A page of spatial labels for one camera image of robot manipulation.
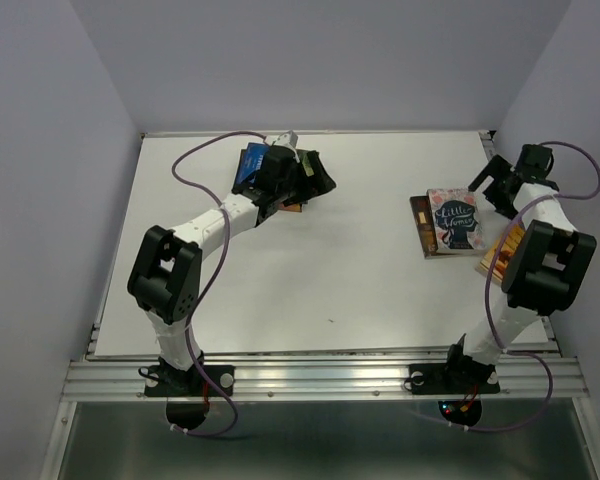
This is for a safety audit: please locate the Three Days to See book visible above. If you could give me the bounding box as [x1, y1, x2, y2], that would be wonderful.
[279, 200, 307, 213]

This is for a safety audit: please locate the Animal Farm book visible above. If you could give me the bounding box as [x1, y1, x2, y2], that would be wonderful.
[234, 142, 269, 185]

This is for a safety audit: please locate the orange yellow book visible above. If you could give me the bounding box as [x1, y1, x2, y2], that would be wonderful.
[475, 224, 525, 285]

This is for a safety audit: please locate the Little Women book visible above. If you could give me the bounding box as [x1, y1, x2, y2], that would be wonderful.
[427, 188, 486, 255]

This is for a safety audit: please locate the dark brown book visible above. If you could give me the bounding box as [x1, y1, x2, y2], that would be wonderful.
[409, 195, 486, 259]

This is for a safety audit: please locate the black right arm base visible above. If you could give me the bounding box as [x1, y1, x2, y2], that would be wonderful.
[403, 335, 500, 395]

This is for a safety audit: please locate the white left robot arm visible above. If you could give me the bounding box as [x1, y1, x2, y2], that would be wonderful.
[127, 145, 336, 394]

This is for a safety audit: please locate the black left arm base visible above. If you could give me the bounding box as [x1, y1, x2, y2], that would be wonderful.
[138, 362, 235, 398]

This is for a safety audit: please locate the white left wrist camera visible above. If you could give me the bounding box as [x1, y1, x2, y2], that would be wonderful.
[264, 130, 298, 150]

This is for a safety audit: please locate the aluminium right side rail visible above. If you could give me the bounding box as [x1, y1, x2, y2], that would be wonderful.
[479, 130, 564, 356]

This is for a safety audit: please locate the aluminium rail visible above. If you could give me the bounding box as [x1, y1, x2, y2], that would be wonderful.
[61, 354, 589, 403]
[479, 130, 564, 356]

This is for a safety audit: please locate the aluminium front rail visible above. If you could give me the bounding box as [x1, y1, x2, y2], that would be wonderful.
[61, 354, 589, 403]

